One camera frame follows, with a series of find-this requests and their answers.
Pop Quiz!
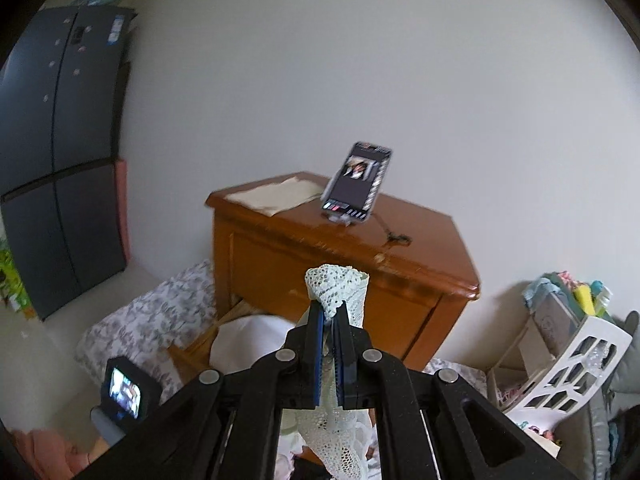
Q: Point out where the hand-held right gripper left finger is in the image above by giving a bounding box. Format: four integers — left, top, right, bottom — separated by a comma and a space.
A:
75, 301, 323, 480

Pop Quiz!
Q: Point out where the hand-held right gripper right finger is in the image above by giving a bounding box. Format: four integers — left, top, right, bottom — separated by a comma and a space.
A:
334, 304, 576, 480

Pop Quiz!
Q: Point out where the large white garment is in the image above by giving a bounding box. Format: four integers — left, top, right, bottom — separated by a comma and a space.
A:
209, 313, 300, 377

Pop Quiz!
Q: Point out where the mint green lace underwear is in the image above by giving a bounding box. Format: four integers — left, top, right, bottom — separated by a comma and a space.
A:
296, 263, 375, 480

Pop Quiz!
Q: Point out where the wooden drawer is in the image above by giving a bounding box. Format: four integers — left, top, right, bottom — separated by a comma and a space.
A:
229, 232, 321, 321
167, 297, 283, 376

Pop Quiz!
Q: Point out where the person's left forearm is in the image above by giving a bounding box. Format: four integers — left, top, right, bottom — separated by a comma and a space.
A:
10, 429, 108, 480

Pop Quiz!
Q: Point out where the closed wooden drawer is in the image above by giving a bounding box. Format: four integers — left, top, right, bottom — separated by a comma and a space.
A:
229, 232, 321, 321

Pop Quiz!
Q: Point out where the wooden nightstand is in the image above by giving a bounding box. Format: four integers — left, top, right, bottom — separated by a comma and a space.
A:
205, 171, 482, 372

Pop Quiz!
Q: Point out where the green packet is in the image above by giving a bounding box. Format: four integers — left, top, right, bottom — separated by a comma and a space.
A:
0, 247, 32, 320

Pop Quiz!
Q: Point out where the beige cloth on nightstand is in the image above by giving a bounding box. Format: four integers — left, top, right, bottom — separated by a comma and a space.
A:
226, 174, 327, 218

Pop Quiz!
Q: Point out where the pink foam board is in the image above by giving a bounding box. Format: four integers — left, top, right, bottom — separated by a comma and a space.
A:
113, 158, 133, 267

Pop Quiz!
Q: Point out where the smartphone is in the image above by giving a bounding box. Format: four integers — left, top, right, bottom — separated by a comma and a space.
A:
320, 141, 394, 227

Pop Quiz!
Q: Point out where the teal cloth bundle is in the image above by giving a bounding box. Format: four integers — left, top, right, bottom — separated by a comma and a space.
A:
522, 274, 557, 307

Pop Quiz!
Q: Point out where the pale printed box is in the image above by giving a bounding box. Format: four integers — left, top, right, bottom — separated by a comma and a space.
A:
529, 287, 590, 358

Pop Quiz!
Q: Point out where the white lattice shelf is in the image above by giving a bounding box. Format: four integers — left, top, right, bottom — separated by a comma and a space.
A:
486, 314, 635, 415

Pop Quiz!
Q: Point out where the dark refrigerator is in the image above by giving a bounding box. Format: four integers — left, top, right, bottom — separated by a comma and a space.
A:
0, 4, 140, 322

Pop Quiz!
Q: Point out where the grey padded seat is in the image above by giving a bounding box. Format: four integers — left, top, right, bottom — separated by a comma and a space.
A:
560, 310, 640, 480

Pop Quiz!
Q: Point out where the phone lanyard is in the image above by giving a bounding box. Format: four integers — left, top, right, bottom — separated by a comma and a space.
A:
372, 212, 413, 248

